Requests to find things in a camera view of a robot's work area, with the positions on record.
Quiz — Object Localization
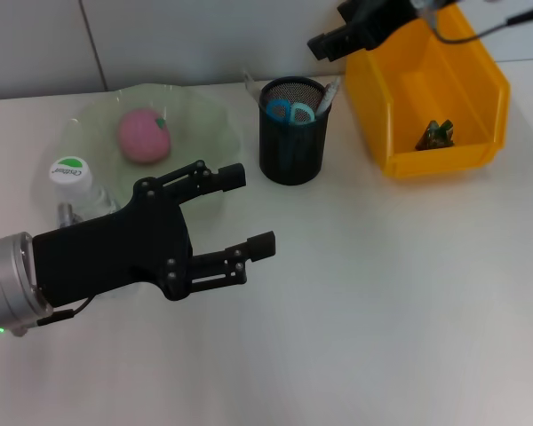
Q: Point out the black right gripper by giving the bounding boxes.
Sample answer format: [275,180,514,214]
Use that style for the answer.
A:
[306,0,421,62]

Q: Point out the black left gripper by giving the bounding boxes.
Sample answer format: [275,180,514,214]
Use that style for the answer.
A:
[32,160,248,308]

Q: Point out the silver ballpoint pen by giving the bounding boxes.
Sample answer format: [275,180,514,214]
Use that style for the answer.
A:
[314,75,342,117]

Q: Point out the blue scissors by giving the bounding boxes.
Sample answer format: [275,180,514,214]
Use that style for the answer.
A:
[265,98,316,172]

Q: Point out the transparent plastic ruler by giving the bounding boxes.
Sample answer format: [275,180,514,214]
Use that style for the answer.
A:
[242,70,267,108]

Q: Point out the pink peach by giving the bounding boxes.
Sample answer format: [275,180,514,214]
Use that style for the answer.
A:
[117,107,172,166]

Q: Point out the green plastic wrapper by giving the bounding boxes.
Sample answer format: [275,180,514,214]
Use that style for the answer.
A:
[415,118,454,150]

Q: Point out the clear water bottle green label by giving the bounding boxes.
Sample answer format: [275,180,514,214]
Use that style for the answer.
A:
[48,155,119,221]

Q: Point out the pale green fruit plate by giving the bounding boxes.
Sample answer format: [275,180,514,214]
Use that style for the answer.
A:
[55,83,243,223]

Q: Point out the black mesh pen holder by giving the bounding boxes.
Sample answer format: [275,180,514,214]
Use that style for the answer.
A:
[258,75,333,186]

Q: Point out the yellow plastic bin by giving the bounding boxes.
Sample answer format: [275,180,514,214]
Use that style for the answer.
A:
[344,4,511,179]

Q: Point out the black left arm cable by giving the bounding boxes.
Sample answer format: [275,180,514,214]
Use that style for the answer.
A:
[35,296,95,328]

